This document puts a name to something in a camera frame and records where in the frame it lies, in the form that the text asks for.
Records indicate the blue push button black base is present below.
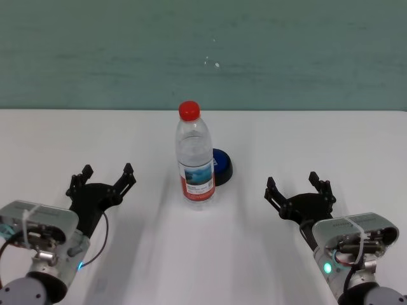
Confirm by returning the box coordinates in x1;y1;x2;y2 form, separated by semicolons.
212;147;234;187

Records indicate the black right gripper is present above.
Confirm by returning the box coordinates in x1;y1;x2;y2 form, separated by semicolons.
263;172;337;228

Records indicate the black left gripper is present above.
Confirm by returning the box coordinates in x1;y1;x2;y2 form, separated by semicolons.
66;163;137;238

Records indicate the clear water bottle red cap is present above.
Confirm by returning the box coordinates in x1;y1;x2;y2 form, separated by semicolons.
176;100;217;210

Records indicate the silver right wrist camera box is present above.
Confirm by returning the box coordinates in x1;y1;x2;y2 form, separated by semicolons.
311;212;400;258

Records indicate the black camera cable teal plug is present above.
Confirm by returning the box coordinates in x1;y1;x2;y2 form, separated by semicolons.
0;224;17;287

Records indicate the thin black left gripper cable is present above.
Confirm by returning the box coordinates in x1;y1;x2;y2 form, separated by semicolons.
81;211;109;266

